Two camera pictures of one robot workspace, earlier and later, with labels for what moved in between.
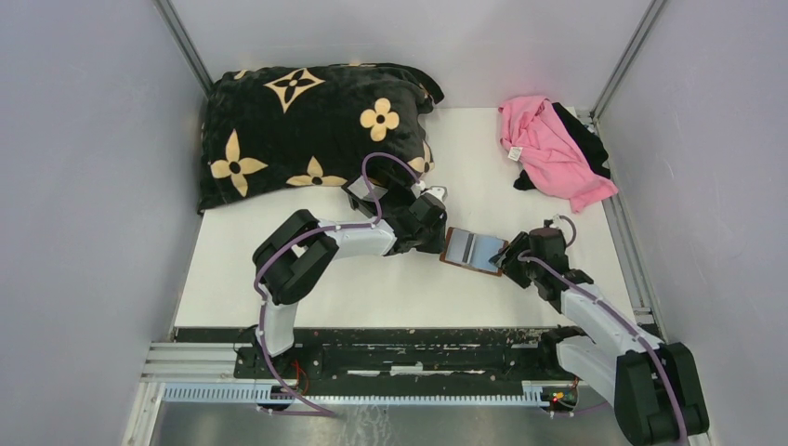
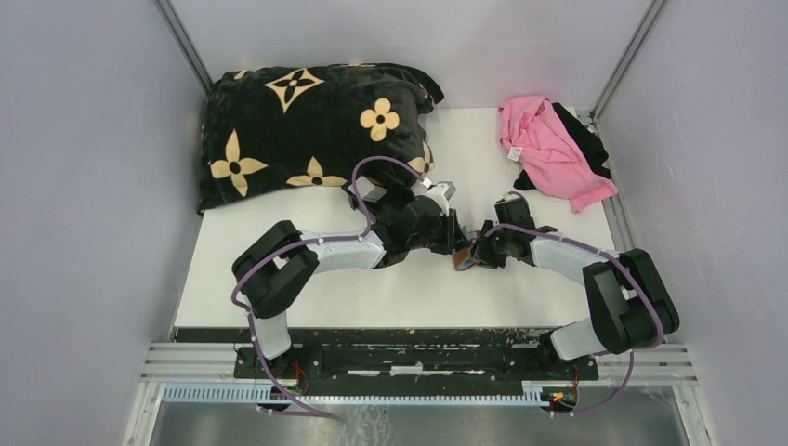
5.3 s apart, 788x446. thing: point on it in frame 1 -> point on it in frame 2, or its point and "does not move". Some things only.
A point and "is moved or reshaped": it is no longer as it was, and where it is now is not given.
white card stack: x=361 y=189 does not move
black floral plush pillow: x=282 y=128 does not move
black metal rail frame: x=390 y=353 does not move
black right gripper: x=507 y=258 -> x=482 y=255
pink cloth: x=553 y=164 does not move
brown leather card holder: x=472 y=250 is moved or reshaped
